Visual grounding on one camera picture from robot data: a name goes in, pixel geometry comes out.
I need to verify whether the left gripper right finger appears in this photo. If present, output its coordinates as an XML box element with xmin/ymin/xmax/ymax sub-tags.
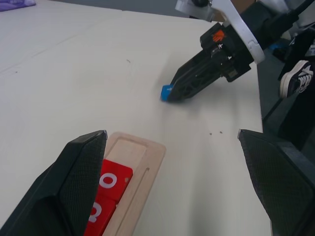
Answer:
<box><xmin>237</xmin><ymin>128</ymin><xmax>315</xmax><ymax>236</ymax></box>

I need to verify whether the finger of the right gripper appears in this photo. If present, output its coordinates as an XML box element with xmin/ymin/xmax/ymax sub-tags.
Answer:
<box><xmin>173</xmin><ymin>50</ymin><xmax>213</xmax><ymax>84</ymax></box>
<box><xmin>167</xmin><ymin>57</ymin><xmax>226</xmax><ymax>103</ymax></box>

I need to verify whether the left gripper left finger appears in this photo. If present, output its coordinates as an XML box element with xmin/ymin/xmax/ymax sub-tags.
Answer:
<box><xmin>0</xmin><ymin>129</ymin><xmax>109</xmax><ymax>236</ymax></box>

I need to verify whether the blue letter tile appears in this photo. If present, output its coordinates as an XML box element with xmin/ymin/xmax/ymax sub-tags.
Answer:
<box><xmin>160</xmin><ymin>84</ymin><xmax>176</xmax><ymax>102</ymax></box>

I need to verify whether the red letter tile b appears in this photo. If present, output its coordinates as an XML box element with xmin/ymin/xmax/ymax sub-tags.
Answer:
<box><xmin>83</xmin><ymin>195</ymin><xmax>118</xmax><ymax>236</ymax></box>

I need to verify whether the red letter tile o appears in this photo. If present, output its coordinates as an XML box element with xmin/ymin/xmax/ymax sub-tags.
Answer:
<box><xmin>97</xmin><ymin>159</ymin><xmax>134</xmax><ymax>205</ymax></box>

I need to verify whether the wooden letter tray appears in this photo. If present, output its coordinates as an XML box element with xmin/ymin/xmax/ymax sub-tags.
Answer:
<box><xmin>102</xmin><ymin>131</ymin><xmax>166</xmax><ymax>236</ymax></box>

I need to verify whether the blue plastic object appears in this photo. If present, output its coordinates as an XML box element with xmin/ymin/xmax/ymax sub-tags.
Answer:
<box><xmin>269</xmin><ymin>40</ymin><xmax>291</xmax><ymax>56</ymax></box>

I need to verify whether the black white sneaker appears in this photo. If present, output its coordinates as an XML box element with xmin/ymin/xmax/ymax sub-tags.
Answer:
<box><xmin>278</xmin><ymin>60</ymin><xmax>315</xmax><ymax>99</ymax></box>

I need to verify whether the dark trouser leg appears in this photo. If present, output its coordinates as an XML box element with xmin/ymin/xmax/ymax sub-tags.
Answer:
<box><xmin>283</xmin><ymin>23</ymin><xmax>315</xmax><ymax>82</ymax></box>

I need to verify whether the purple tissue pack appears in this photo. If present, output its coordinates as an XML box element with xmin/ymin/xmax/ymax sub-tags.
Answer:
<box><xmin>0</xmin><ymin>0</ymin><xmax>36</xmax><ymax>13</ymax></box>

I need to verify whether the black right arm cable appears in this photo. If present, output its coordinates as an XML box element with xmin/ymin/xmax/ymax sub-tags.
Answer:
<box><xmin>283</xmin><ymin>0</ymin><xmax>315</xmax><ymax>24</ymax></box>

